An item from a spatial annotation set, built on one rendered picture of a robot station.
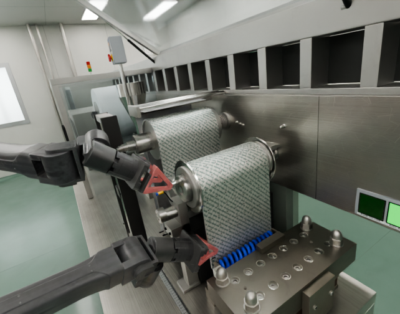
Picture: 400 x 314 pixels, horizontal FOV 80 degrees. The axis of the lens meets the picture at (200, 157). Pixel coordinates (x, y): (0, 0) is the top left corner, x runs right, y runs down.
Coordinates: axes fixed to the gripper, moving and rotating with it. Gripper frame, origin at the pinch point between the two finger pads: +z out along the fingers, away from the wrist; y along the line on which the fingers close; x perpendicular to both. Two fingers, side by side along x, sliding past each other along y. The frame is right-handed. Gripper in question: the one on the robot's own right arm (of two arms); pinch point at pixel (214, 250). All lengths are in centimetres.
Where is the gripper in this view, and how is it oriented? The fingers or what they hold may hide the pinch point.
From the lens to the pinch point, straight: 71.3
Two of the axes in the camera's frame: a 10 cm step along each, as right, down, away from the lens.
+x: 3.1, -9.5, -0.5
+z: 8.0, 2.3, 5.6
